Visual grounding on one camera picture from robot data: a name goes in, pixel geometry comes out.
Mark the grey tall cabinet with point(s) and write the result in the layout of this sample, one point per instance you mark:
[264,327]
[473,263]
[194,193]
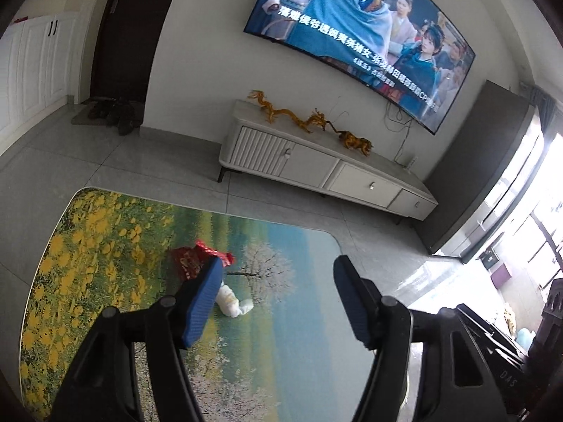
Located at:
[475,162]

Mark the golden dragon figurine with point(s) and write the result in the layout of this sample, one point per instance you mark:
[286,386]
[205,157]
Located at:
[286,114]

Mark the grey curtain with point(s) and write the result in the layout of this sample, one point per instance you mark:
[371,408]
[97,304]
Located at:
[547,105]

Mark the white television cabinet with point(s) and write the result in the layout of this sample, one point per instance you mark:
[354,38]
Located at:
[308,165]

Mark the wall television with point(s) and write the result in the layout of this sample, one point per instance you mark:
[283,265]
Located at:
[352,30]

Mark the golden tiger figurine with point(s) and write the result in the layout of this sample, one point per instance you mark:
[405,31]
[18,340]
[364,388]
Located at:
[354,140]

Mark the purple box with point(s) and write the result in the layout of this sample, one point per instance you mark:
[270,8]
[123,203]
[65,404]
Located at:
[501,274]

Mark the dark wooden furniture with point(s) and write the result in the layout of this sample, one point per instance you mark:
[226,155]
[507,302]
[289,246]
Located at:
[552,316]

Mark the dark shoe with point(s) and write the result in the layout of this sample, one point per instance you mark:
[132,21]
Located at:
[97,109]
[126,116]

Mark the small red foil wrapper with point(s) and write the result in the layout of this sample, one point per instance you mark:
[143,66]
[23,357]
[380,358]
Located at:
[189,261]

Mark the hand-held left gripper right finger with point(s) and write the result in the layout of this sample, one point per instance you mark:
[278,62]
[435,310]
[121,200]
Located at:
[352,303]

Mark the white tissue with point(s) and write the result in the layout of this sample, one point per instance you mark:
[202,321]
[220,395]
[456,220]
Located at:
[228,301]

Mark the dark brown door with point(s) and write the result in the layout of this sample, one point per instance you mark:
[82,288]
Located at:
[132,30]

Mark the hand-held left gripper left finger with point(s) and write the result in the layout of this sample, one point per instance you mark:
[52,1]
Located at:
[204,303]

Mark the white power strip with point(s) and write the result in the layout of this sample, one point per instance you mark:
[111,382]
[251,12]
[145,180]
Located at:
[412,161]

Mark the white hallway cupboard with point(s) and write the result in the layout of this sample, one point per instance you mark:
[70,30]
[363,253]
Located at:
[39,66]

